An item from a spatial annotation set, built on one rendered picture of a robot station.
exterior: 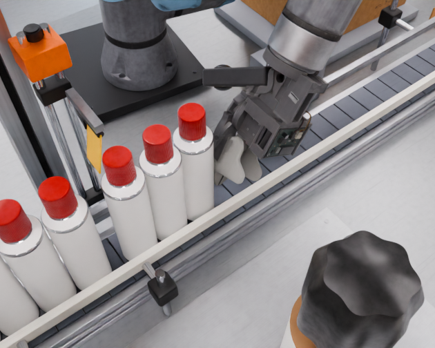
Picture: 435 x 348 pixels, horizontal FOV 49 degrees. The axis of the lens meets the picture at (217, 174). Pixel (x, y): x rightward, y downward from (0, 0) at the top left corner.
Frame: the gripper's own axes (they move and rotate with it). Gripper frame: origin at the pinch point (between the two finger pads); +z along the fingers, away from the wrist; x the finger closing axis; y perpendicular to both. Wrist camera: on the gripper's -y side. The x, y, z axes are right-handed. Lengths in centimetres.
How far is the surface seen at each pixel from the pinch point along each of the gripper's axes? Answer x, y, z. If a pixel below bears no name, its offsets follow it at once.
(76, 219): -23.7, 2.8, 1.0
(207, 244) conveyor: -2.5, 5.8, 8.0
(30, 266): -27.7, 2.9, 7.0
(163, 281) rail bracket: -13.5, 9.6, 7.5
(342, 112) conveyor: 27.4, -1.1, -9.5
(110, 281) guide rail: -16.7, 4.5, 11.9
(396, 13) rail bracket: 38.9, -8.0, -26.5
